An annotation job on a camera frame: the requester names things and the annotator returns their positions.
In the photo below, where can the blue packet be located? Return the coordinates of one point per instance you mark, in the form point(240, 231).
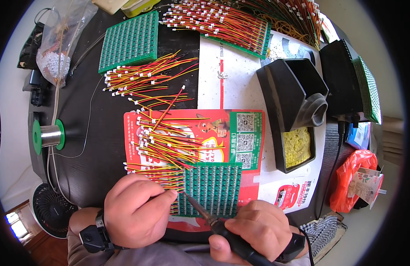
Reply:
point(358, 136)

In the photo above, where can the black white desk fan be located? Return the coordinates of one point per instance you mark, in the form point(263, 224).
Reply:
point(52, 211)

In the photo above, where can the beige box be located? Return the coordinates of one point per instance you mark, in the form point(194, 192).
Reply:
point(108, 5)

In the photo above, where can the person's right hand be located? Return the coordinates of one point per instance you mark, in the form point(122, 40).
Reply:
point(263, 226)

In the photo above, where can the crumpled white printed carton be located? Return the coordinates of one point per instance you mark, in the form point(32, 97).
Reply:
point(366, 186)

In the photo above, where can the black wrist band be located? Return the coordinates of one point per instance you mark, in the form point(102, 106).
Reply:
point(93, 237)
point(291, 247)

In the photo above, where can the stack of green circuit boards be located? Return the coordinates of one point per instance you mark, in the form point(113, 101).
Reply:
point(369, 89)

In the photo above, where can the white printed envelope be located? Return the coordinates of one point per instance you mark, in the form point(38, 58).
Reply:
point(241, 86)

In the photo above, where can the red printed card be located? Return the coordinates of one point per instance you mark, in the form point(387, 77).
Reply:
point(225, 133)

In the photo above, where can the yellow cleaning sponge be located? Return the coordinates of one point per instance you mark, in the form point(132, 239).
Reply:
point(296, 148)

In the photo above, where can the black soldering station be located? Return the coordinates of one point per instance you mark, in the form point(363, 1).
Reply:
point(338, 83)

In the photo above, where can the person's left hand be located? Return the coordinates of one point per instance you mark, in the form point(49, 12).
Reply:
point(131, 212)

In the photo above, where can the bare green circuit board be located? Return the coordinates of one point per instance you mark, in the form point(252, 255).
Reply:
point(130, 41)

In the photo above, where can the yellow green box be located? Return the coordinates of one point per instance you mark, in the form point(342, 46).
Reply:
point(138, 7)

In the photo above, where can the black ribbed device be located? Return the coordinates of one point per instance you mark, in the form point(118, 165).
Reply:
point(30, 46)

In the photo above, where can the orange plastic bag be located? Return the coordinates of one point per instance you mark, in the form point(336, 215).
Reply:
point(344, 179)

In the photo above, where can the checkered cloth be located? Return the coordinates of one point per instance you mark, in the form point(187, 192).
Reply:
point(321, 232)

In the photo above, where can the black power adapter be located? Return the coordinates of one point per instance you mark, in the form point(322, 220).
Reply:
point(37, 89)

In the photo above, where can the person's body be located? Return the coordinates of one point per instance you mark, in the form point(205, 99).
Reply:
point(158, 256)

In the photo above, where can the heap of yellow rubber bands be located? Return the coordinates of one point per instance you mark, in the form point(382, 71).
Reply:
point(288, 28)

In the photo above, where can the black soldering iron stand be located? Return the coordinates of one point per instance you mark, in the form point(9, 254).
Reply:
point(288, 89)

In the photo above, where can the black soldering iron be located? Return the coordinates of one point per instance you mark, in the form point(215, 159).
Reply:
point(238, 244)

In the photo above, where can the green solder spool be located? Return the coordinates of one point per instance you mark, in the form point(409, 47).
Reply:
point(49, 136)

